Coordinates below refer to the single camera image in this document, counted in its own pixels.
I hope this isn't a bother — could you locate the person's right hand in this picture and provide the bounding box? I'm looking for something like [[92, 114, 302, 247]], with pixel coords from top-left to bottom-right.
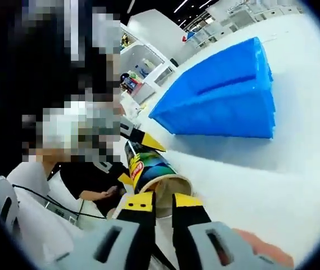
[[232, 227, 295, 270]]

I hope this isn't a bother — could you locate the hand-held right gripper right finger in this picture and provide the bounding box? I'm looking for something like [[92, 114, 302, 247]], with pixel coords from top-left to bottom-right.
[[172, 193, 259, 270]]

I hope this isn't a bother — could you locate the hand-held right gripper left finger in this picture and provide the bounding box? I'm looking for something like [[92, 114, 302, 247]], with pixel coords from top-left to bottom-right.
[[61, 192, 157, 270]]

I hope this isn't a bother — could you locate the blue plastic box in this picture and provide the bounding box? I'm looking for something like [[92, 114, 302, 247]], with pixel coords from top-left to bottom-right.
[[148, 36, 276, 140]]

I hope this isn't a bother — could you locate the dark printed chip container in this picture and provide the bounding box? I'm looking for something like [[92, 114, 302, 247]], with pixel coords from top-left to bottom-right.
[[124, 140, 193, 219]]

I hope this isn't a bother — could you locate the row of white crates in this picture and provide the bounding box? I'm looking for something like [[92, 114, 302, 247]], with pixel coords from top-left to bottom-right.
[[186, 0, 304, 50]]

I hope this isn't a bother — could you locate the white chest device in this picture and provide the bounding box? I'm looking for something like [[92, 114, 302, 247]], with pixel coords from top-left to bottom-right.
[[0, 174, 21, 237]]

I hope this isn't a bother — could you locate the person's white shirt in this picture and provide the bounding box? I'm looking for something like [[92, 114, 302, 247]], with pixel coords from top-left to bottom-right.
[[6, 161, 104, 265]]

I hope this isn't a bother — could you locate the black cable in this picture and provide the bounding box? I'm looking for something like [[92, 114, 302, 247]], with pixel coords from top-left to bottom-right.
[[12, 184, 106, 219]]

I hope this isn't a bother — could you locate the white display cabinet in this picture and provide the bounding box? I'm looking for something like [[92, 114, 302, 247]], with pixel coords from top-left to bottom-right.
[[121, 44, 177, 109]]

